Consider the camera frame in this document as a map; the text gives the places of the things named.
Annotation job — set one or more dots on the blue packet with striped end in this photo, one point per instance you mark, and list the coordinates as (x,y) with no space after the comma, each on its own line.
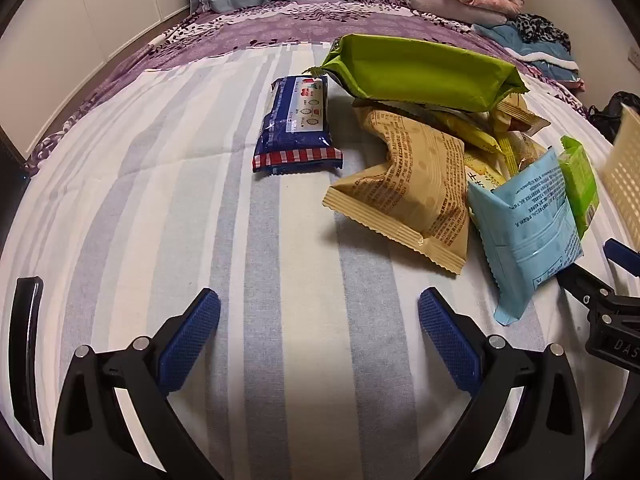
(295,120)

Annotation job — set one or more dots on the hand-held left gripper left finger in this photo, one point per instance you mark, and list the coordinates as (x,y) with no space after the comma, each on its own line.
(192,340)

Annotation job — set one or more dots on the beige wall socket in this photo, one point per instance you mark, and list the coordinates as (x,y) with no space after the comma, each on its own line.
(634,56)

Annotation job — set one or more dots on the small yellow sachet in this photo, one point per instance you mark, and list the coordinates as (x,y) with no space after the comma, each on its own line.
(482,175)

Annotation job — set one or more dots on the small tan snack packet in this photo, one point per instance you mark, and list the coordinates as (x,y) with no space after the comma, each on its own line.
(522,115)

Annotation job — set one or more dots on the purple floral bedsheet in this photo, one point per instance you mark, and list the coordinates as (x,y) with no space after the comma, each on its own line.
(225,25)

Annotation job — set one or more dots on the small green snack packet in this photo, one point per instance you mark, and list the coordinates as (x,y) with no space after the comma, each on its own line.
(580,180)

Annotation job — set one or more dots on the striped blanket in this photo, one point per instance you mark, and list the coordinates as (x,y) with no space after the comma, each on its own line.
(200,185)

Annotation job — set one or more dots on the cream perforated plastic basket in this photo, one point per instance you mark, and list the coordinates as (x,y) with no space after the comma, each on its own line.
(625,175)

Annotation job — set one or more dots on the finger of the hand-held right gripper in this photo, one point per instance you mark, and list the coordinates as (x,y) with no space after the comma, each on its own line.
(622,256)
(585,282)

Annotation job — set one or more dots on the leopard print scarf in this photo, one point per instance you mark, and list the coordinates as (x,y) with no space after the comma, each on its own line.
(542,30)

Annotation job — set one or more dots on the light blue snack packet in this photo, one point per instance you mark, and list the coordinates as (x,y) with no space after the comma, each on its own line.
(530,230)

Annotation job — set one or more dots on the black bag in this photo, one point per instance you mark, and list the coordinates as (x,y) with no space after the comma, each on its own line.
(612,115)

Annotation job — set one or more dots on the large green snack packet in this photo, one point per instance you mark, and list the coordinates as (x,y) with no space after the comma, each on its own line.
(425,70)

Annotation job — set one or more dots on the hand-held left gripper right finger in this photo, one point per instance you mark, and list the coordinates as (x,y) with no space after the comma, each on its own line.
(450,340)

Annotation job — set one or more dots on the yellow snack packet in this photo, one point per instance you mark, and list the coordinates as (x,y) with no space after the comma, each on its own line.
(470,135)

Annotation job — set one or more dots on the white wardrobe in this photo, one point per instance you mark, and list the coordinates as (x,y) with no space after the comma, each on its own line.
(75,35)

